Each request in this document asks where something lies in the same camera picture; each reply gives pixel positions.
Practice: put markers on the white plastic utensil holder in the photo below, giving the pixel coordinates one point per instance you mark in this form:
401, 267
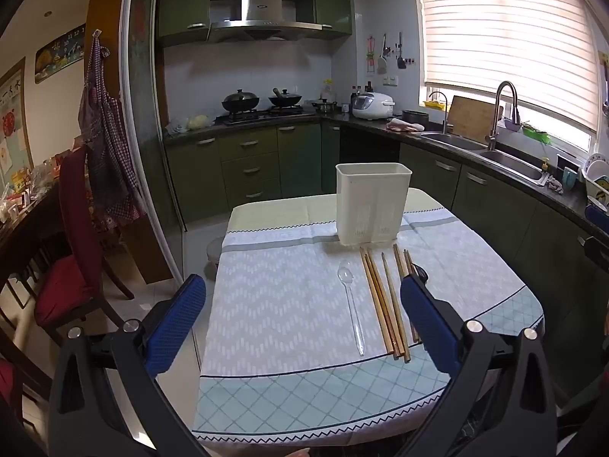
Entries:
371, 204

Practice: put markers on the steel double sink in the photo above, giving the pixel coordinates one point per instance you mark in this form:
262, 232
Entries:
509, 162

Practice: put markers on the teal cup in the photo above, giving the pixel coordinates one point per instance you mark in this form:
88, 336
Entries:
569, 180

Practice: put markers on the dark wall clock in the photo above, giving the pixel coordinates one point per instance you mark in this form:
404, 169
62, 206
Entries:
59, 54

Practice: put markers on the small steel pot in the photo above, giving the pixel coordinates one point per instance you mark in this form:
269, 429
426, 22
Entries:
324, 106

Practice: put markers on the pink and green hanging tool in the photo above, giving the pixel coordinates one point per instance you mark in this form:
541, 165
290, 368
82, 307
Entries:
370, 54

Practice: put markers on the tall steel kitchen faucet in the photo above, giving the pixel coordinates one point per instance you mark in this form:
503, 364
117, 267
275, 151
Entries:
495, 128

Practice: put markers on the black lidded wok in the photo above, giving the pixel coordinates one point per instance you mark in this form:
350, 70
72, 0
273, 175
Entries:
240, 101

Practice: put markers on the dark kitchen countertop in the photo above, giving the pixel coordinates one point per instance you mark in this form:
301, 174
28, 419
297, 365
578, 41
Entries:
376, 123

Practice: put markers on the patterned tablecloth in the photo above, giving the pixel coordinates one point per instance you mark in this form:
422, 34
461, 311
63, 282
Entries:
276, 304

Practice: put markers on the wooden cutting board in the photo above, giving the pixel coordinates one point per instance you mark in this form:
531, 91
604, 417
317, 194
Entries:
473, 119

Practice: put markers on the cluttered wooden dining table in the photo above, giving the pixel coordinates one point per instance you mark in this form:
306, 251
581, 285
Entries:
28, 200

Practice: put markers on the steel range hood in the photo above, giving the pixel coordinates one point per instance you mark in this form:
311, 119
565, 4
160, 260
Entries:
257, 28

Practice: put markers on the dark sauce bottles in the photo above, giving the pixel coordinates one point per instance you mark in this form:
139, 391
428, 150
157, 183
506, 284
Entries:
361, 95

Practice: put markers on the black cooking pot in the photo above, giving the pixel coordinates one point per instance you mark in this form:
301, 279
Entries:
415, 116

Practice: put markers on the red cushioned wooden chair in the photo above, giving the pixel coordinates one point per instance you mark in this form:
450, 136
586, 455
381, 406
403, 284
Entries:
71, 276

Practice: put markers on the green lower kitchen cabinets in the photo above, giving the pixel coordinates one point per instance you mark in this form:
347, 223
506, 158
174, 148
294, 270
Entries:
247, 171

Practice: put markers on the black hanging spatula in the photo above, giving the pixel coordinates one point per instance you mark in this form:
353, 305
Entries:
401, 57

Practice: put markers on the plastic bag with food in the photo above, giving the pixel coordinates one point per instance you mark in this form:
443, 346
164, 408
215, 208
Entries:
190, 123

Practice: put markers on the green windowsill container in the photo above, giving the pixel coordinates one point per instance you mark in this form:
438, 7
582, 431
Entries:
535, 134

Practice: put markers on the black built-in oven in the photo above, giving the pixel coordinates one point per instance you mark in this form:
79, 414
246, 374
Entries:
368, 152

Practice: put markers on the black gas stove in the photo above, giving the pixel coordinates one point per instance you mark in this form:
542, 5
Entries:
257, 115

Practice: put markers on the pink cloth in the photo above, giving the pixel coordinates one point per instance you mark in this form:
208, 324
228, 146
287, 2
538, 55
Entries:
404, 125

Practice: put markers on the checkered apron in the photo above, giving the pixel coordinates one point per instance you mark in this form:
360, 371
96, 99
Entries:
112, 152

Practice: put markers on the oil bottle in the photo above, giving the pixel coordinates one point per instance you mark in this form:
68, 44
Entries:
327, 91

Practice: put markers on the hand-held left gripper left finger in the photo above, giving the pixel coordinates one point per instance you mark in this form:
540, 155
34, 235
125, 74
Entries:
173, 323

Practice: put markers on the wall poster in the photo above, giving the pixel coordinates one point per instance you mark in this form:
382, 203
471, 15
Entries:
12, 123

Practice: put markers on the white bucket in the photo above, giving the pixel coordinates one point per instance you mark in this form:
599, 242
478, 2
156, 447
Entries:
214, 253

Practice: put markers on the white rice cooker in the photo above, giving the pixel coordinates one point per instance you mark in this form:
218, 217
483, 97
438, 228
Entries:
373, 106

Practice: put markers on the dish rack with plates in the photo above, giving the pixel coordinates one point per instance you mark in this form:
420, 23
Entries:
597, 181

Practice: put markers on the yellow windowsill tray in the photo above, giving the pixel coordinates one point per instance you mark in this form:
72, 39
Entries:
435, 103

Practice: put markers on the small steel faucet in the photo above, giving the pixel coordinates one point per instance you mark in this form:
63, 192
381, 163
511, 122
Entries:
445, 114

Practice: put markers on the clear plastic spoon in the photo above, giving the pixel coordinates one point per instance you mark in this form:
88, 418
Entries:
345, 273

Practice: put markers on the white wall socket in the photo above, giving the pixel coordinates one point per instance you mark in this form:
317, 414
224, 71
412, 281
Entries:
390, 81

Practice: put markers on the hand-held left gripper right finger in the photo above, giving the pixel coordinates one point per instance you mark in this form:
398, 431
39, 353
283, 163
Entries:
428, 323

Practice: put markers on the white hanging spatula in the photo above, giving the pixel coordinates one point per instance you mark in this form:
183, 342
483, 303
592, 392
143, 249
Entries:
383, 62

